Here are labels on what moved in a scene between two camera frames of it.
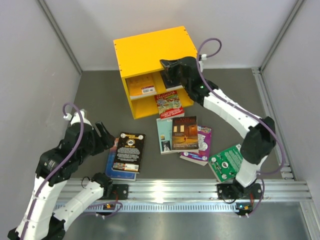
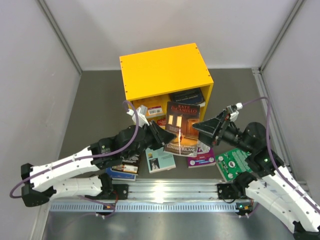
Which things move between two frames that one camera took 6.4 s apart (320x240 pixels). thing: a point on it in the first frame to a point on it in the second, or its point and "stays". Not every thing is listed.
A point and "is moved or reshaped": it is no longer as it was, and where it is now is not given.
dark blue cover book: (172, 78) to (193, 96)
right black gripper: (174, 64) to (208, 129)
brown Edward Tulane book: (184, 134) is moved or reshaped
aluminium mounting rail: (183, 195) stays
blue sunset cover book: (115, 175) stays
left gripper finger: (108, 140) to (162, 135)
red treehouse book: (169, 105) to (161, 123)
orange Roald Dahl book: (142, 85) to (155, 110)
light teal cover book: (165, 131) to (159, 160)
